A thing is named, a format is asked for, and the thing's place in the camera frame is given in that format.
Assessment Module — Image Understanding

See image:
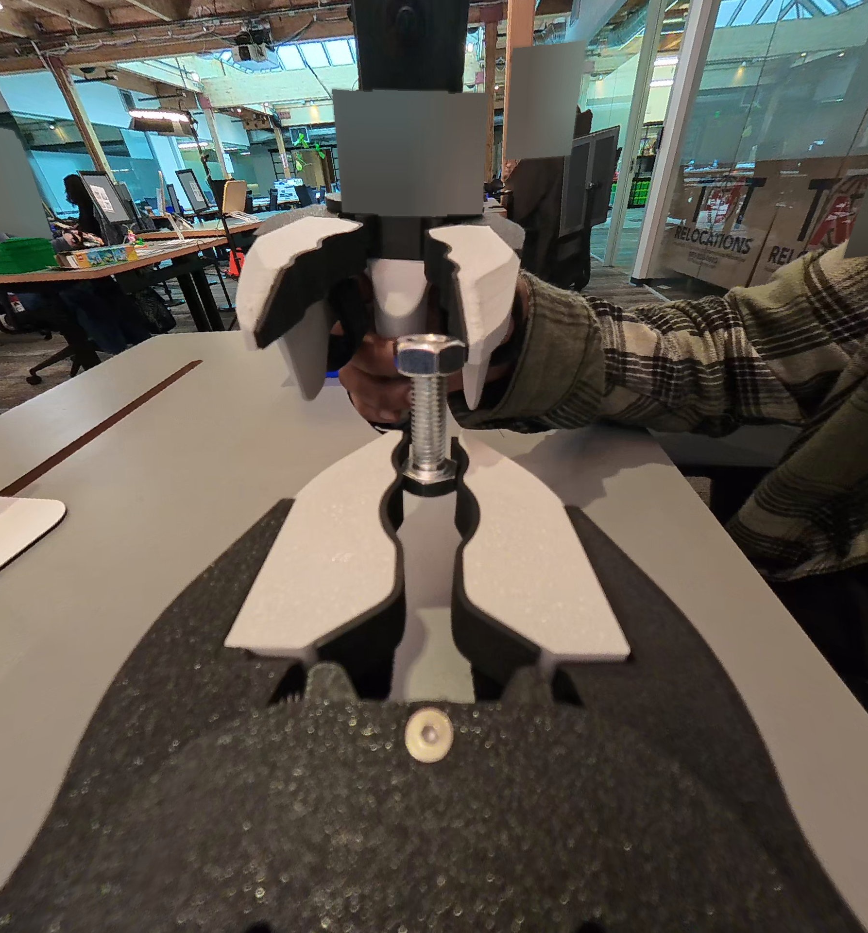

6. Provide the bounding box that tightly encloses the wooden-top office desk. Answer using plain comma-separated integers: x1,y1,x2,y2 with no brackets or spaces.
142,215,274,245
0,239,232,381

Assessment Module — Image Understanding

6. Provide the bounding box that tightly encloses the person's plaid shirt torso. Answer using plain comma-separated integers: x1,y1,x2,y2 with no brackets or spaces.
725,350,868,582

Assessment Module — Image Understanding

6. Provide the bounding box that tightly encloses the hanging ceiling lamp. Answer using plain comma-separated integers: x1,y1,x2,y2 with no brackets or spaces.
128,109,199,137

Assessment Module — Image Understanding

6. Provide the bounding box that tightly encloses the steel hex bolt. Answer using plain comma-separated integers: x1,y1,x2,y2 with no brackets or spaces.
395,333,468,475

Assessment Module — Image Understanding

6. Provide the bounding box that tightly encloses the person's right forearm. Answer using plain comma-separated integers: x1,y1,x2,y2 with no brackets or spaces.
452,255,868,432

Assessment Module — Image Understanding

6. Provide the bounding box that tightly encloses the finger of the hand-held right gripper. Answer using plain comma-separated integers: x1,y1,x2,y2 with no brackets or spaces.
426,222,521,411
237,216,369,403

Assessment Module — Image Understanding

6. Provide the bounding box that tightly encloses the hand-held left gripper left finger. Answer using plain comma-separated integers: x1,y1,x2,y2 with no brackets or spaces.
224,432,411,698

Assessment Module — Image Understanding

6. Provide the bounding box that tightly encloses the printed moving box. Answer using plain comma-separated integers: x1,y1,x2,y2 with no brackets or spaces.
670,175,760,281
750,156,868,289

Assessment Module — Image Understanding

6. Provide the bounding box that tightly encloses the green plastic crate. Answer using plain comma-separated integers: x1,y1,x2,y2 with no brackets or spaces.
0,237,58,275

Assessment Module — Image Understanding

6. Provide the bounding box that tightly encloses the person's right hand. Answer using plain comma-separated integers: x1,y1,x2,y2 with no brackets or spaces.
339,337,414,426

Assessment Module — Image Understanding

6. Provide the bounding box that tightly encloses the acrylic sign stand white base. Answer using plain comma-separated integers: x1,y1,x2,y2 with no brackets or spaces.
0,496,68,595

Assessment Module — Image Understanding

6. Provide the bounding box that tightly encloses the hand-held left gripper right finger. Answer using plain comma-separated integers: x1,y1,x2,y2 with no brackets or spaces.
452,436,631,699

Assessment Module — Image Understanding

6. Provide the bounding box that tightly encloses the steel hex nut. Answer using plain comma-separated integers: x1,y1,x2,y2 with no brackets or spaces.
402,458,467,485

